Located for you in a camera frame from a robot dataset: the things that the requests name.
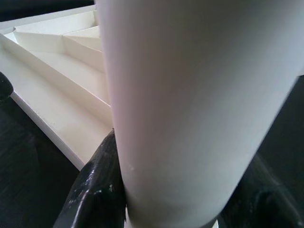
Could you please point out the white plastic children table top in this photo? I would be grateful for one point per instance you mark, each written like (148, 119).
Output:
(59, 78)

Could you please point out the white plastic table leg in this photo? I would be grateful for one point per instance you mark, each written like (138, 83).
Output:
(190, 107)

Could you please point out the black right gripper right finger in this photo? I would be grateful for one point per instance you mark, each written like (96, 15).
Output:
(266, 202)

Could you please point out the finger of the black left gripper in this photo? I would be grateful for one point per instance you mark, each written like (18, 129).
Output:
(4, 86)

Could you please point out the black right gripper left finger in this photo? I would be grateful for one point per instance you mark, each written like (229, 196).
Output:
(95, 185)

